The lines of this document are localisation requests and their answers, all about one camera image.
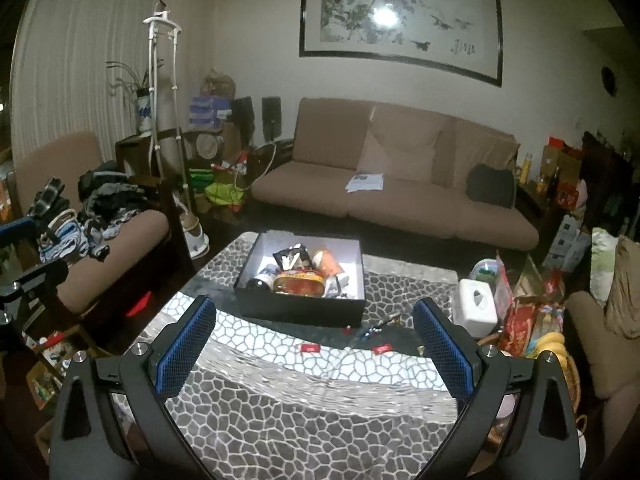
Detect red sachet packet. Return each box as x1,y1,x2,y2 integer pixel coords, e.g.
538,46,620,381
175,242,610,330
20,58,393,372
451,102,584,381
372,344,393,356

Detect blue candy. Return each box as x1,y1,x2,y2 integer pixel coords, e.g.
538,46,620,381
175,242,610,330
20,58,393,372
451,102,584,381
360,327,380,340

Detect bananas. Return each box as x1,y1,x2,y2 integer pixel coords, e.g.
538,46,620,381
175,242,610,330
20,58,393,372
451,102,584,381
530,332,568,359

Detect brown armchair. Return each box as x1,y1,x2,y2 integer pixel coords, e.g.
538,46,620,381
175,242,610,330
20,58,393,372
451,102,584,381
14,131,172,313

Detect red white snack bag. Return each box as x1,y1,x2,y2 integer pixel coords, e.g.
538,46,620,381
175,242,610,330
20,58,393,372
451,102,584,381
494,253,542,359

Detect pile of clothes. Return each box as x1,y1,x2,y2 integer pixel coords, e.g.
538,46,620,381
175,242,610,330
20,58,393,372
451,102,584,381
27,162,150,266

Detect white tissue box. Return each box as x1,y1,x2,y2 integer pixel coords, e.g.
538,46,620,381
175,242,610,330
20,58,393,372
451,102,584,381
452,278,498,339

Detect grey patterned table cloth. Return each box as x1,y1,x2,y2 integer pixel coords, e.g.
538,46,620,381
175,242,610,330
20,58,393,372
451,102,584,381
138,232,458,479

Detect white garment steamer stand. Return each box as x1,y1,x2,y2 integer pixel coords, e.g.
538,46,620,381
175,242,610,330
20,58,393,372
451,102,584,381
143,0,209,260

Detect black storage box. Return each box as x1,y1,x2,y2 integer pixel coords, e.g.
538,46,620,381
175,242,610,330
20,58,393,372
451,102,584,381
233,231,366,327

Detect dark green cushion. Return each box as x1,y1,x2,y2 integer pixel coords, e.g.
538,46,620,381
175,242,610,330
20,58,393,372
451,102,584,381
465,164,515,208

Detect brown sofa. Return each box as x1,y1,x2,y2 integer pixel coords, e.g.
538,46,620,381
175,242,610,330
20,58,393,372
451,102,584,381
252,99,539,252

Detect paper on sofa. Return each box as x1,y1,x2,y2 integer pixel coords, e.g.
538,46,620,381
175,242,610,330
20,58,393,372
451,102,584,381
345,174,384,193

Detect beige sofa pillow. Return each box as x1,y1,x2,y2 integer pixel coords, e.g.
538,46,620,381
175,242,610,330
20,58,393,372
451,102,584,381
357,118,444,183

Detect framed ink painting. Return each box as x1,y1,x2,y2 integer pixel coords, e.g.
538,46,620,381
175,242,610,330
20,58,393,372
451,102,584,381
298,0,503,87

